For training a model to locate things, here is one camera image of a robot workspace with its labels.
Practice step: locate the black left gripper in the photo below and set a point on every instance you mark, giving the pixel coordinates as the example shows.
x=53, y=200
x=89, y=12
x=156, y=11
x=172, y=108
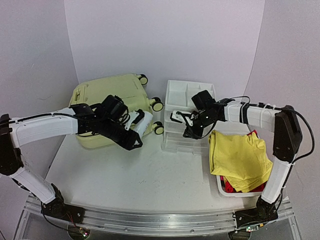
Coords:
x=127, y=143

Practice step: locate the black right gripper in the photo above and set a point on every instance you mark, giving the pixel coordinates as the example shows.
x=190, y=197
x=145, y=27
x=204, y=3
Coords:
x=194, y=124

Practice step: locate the white plastic drawer organizer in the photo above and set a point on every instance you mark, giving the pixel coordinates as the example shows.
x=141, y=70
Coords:
x=178, y=100

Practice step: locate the pale green hard-shell suitcase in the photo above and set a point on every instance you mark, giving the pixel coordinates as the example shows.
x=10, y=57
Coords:
x=128, y=87

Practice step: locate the yellow garment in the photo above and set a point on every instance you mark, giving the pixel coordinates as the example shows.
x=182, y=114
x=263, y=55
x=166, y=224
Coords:
x=237, y=160

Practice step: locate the red garment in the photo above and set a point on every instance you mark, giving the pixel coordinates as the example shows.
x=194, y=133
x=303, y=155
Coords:
x=246, y=167

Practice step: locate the white perforated plastic basket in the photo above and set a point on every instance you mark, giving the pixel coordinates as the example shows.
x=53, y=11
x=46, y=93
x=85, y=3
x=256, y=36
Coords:
x=237, y=193

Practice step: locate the white small bottle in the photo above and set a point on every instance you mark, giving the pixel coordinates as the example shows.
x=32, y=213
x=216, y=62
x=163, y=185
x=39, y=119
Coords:
x=142, y=121

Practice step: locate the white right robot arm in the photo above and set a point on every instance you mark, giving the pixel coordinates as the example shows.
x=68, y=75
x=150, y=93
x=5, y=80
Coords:
x=283, y=122

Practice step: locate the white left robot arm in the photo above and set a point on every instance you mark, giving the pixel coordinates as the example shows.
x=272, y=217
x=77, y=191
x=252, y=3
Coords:
x=28, y=144

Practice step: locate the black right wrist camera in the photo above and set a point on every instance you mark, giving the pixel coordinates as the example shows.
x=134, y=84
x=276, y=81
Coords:
x=203, y=100

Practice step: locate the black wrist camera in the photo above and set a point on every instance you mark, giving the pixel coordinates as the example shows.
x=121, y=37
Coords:
x=203, y=100
x=115, y=105

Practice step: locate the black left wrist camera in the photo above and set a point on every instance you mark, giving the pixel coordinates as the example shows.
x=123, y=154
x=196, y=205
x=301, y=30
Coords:
x=115, y=105

